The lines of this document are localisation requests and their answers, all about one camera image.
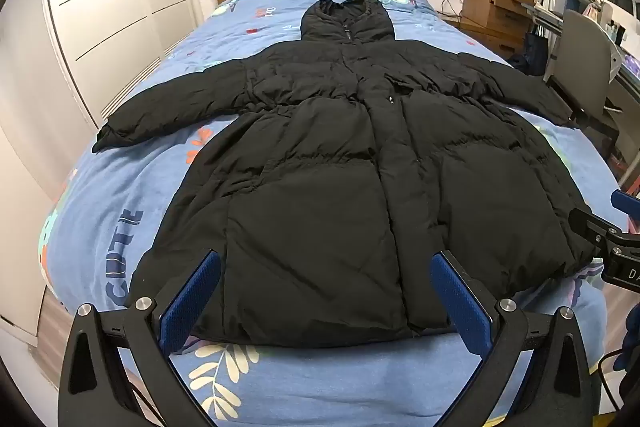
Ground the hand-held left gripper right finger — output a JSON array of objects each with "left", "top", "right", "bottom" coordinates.
[{"left": 430, "top": 250, "right": 601, "bottom": 427}]

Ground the dark blue bag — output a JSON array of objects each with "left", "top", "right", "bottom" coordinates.
[{"left": 520, "top": 32, "right": 548, "bottom": 75}]

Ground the person's right hand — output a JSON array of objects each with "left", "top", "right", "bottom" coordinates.
[{"left": 614, "top": 343, "right": 640, "bottom": 374}]

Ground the black cable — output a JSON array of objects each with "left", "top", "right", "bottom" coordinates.
[{"left": 598, "top": 349, "right": 628, "bottom": 413}]

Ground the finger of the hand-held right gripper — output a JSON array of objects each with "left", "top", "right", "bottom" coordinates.
[
  {"left": 611, "top": 189, "right": 640, "bottom": 228},
  {"left": 568, "top": 206, "right": 623, "bottom": 258}
]

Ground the wooden nightstand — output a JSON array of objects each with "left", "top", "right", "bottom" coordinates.
[{"left": 459, "top": 0, "right": 538, "bottom": 58}]

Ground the black puffer coat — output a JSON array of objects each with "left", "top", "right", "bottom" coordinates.
[{"left": 91, "top": 0, "right": 598, "bottom": 349}]

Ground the grey office chair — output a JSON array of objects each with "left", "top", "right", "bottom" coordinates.
[{"left": 542, "top": 9, "right": 626, "bottom": 128}]

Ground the blue printed bedspread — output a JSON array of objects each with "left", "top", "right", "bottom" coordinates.
[{"left": 37, "top": 0, "right": 632, "bottom": 427}]

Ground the white desk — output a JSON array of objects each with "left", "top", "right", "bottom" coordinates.
[{"left": 520, "top": 0, "right": 640, "bottom": 188}]

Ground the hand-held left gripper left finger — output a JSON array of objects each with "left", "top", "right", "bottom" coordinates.
[{"left": 58, "top": 250, "right": 222, "bottom": 427}]

